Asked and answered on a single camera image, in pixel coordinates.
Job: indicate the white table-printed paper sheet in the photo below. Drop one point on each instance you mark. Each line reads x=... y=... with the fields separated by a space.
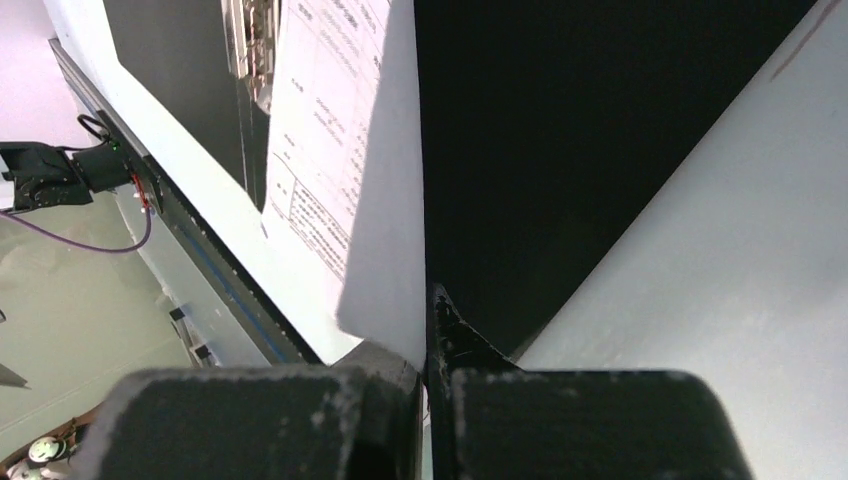
x=344 y=207

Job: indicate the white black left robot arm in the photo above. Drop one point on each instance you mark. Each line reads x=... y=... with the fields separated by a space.
x=36 y=175

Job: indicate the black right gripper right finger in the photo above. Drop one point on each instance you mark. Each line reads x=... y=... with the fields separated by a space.
x=491 y=419

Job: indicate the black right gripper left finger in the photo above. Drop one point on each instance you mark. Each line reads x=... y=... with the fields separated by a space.
x=359 y=418

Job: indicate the metal folder clip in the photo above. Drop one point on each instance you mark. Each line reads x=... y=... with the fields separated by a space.
x=251 y=30

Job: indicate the red and black folder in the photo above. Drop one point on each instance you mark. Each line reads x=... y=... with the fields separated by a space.
x=513 y=142

